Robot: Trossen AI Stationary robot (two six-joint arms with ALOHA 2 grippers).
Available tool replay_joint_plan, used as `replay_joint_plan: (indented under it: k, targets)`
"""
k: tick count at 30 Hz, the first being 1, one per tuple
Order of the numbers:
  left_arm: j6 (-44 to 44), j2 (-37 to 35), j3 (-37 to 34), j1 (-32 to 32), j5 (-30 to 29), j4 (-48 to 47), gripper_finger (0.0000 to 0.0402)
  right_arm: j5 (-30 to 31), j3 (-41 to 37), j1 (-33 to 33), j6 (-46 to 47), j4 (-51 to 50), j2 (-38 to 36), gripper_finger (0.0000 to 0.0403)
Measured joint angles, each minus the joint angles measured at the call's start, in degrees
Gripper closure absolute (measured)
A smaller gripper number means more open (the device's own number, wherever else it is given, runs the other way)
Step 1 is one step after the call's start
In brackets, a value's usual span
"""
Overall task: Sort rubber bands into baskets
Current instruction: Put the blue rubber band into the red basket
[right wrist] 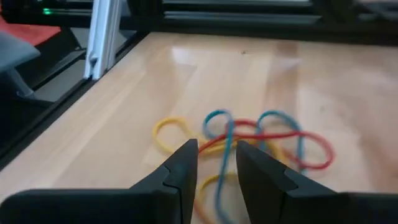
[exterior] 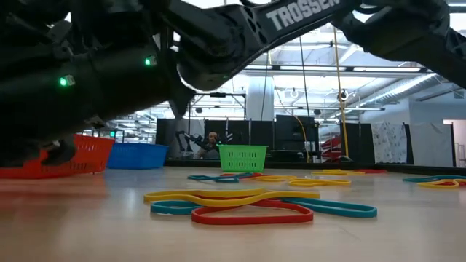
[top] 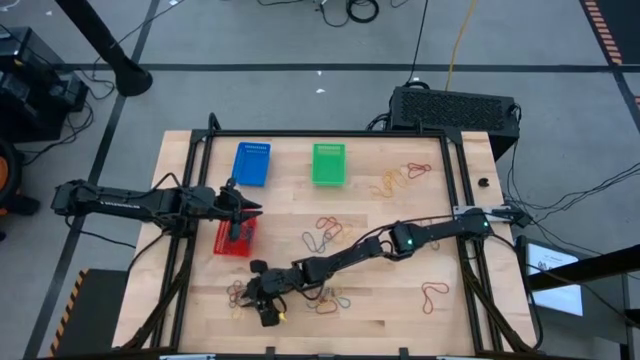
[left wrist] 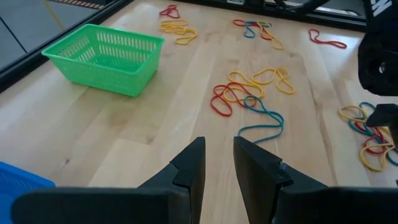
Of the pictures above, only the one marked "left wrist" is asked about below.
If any green plastic basket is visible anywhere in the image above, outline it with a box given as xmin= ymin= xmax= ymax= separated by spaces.
xmin=41 ymin=23 xmax=165 ymax=98

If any black aluminium table frame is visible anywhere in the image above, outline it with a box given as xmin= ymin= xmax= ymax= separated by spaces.
xmin=0 ymin=0 xmax=368 ymax=94

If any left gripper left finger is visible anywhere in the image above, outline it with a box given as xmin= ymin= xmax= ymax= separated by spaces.
xmin=136 ymin=136 xmax=206 ymax=224

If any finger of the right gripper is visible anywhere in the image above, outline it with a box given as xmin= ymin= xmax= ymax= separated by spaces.
xmin=366 ymin=103 xmax=398 ymax=147

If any blue rubber band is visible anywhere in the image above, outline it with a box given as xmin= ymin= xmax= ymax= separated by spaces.
xmin=347 ymin=101 xmax=398 ymax=167
xmin=243 ymin=21 xmax=272 ymax=39
xmin=237 ymin=95 xmax=285 ymax=144

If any red rubber band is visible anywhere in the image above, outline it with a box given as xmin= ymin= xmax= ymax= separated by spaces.
xmin=159 ymin=4 xmax=181 ymax=19
xmin=233 ymin=19 xmax=276 ymax=42
xmin=354 ymin=120 xmax=396 ymax=156
xmin=210 ymin=83 xmax=259 ymax=118
xmin=308 ymin=28 xmax=348 ymax=50

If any hazard striped black mat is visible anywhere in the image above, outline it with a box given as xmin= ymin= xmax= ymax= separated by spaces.
xmin=48 ymin=0 xmax=106 ymax=11

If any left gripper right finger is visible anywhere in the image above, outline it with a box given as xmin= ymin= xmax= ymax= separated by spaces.
xmin=233 ymin=136 xmax=330 ymax=224

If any blue plastic basket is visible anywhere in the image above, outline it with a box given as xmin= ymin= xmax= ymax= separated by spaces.
xmin=0 ymin=161 xmax=56 ymax=224

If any yellow rubber band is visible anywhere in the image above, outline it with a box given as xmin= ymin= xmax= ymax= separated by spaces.
xmin=222 ymin=70 xmax=266 ymax=103
xmin=256 ymin=21 xmax=285 ymax=51
xmin=159 ymin=19 xmax=198 ymax=46
xmin=358 ymin=142 xmax=397 ymax=173
xmin=251 ymin=66 xmax=297 ymax=96
xmin=338 ymin=105 xmax=371 ymax=124

